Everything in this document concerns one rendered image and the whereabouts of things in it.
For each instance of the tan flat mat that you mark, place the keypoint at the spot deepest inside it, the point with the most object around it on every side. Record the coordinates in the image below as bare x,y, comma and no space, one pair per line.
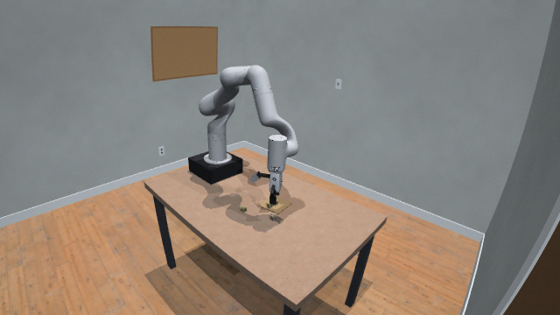
277,209

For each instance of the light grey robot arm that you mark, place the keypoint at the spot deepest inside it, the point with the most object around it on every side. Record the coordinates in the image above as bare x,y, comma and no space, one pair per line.
280,147

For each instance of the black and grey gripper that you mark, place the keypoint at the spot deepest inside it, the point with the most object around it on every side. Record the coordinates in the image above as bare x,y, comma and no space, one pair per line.
275,184

